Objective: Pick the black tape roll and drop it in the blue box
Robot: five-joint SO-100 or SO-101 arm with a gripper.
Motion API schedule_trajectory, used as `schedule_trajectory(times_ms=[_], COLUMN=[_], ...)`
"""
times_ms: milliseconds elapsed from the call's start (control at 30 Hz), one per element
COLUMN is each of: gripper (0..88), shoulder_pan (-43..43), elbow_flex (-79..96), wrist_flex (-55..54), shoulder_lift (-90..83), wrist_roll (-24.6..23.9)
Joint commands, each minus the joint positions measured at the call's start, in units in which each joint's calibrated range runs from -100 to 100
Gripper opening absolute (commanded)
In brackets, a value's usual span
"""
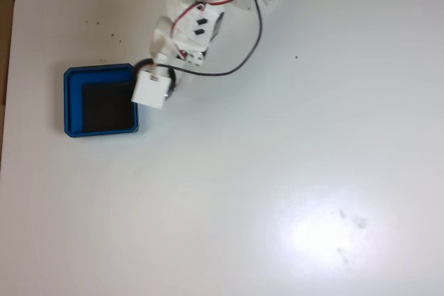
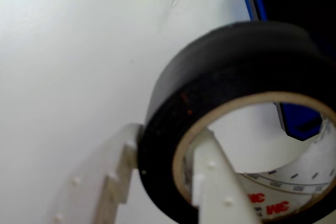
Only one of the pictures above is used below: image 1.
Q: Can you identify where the black tape roll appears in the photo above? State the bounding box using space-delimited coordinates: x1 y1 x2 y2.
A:
133 59 178 93

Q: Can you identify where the blue box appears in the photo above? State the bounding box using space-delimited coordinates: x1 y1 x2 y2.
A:
63 63 142 138

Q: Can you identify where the white camera box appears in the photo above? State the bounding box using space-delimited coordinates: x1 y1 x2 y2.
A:
130 15 175 110

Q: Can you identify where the black camera cable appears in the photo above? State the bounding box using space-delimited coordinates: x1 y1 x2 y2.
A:
155 0 264 77

